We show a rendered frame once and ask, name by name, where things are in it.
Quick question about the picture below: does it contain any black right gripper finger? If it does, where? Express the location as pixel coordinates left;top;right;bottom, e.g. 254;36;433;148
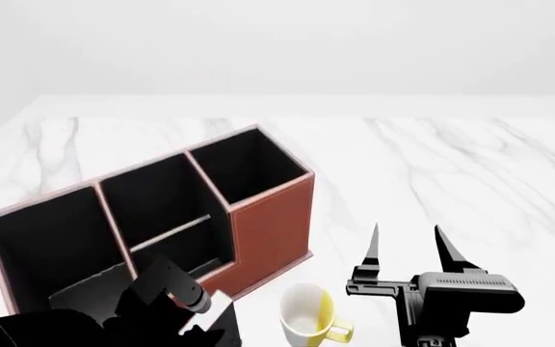
353;221;384;282
433;224;489;275

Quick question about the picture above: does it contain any brown leather desk caddy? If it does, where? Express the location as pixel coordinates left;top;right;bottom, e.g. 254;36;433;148
0;123;316;316

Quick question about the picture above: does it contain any black right gripper camera box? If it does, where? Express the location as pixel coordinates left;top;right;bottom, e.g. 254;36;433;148
418;271;526;315

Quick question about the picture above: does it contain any white mug yellow handle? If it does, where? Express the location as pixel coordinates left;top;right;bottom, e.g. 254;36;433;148
278;281;356;347

